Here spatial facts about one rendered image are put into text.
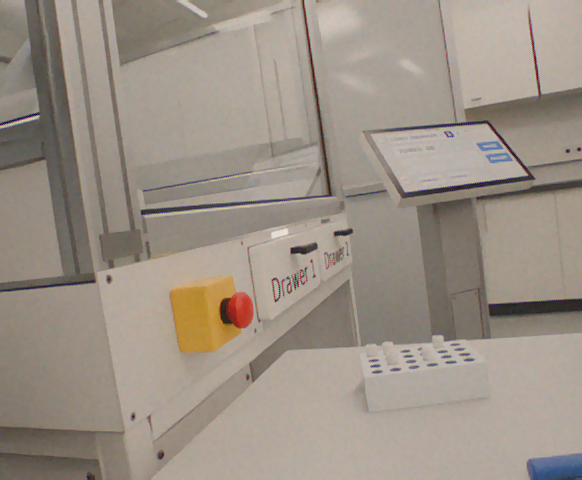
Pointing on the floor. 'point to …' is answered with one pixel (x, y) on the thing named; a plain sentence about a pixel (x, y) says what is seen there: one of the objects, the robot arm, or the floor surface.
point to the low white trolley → (407, 420)
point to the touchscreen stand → (451, 270)
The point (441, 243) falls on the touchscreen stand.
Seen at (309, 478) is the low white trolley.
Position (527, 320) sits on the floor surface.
